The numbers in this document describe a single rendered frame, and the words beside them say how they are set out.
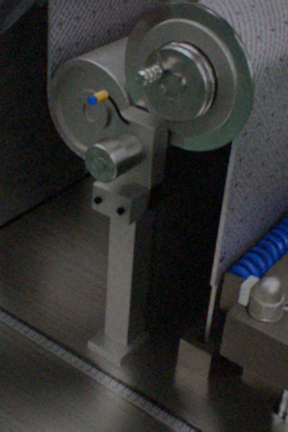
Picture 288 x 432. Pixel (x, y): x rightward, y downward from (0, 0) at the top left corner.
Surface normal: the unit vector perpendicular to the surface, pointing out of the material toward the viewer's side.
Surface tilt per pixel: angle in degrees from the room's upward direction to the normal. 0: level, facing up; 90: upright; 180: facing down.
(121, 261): 90
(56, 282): 0
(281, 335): 0
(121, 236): 90
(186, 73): 90
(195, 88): 90
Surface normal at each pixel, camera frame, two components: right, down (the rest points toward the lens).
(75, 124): -0.59, 0.42
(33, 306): 0.07, -0.83
